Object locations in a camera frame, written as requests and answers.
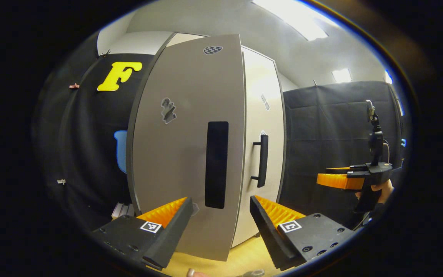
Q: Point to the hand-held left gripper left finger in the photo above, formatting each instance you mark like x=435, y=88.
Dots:
x=173, y=234

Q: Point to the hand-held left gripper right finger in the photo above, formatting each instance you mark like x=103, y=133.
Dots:
x=269, y=234

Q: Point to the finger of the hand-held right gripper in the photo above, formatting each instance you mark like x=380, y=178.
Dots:
x=340, y=181
x=340, y=168

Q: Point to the white cabinet door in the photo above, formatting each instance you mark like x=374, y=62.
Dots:
x=183, y=154
x=260, y=96

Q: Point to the white and grey cabinet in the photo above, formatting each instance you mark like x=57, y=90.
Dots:
x=187, y=38

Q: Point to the black backdrop cloth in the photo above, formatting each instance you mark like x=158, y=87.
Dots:
x=90, y=127
x=321, y=127

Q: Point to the grey ribbed block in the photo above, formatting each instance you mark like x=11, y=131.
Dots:
x=123, y=211

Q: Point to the small ceiling light panel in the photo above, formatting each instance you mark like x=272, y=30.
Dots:
x=341, y=75

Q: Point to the long ceiling light panel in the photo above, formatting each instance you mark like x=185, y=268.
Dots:
x=298, y=17

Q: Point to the small red clip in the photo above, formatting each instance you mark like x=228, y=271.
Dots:
x=74, y=85

